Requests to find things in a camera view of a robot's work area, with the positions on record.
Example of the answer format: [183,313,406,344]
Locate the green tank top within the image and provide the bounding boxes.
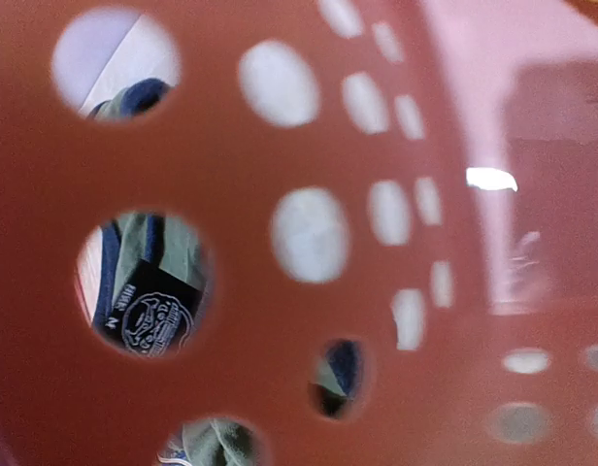
[88,78,361,465]

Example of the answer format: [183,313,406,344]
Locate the pink plastic basket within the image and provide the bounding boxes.
[0,1,598,465]

